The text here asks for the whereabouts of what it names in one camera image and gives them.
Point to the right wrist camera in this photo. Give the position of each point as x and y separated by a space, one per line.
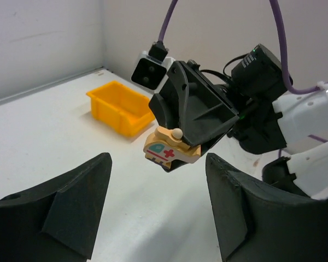
152 66

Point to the wooden helicopter toy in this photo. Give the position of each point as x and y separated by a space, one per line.
165 146

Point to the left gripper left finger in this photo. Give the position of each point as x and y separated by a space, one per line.
57 220

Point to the yellow plastic bin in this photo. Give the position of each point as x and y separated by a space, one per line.
121 108

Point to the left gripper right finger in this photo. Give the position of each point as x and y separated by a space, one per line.
255 221

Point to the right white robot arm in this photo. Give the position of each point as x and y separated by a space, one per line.
304 112

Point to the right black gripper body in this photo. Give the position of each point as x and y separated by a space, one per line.
243 106

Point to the aluminium table frame rail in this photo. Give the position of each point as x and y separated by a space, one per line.
44 87

